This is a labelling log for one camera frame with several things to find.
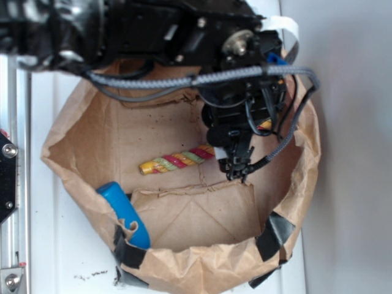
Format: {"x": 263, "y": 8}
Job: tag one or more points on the black tape bottom left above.
{"x": 130, "y": 256}

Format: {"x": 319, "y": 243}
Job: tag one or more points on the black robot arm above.
{"x": 160, "y": 45}

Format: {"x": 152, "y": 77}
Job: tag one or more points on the black tape bottom right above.
{"x": 276, "y": 232}

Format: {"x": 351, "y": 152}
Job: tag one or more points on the brown paper bag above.
{"x": 202, "y": 226}

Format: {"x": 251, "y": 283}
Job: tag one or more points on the silver corner bracket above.
{"x": 13, "y": 280}

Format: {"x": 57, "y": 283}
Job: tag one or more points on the blue plastic cylinder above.
{"x": 118, "y": 200}

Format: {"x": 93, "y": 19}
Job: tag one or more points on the aluminium frame rail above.
{"x": 15, "y": 121}

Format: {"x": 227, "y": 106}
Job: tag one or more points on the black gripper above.
{"x": 240, "y": 107}

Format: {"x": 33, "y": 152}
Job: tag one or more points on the black tape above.
{"x": 276, "y": 232}
{"x": 130, "y": 256}

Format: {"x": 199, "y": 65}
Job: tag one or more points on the black metal bracket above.
{"x": 8, "y": 177}

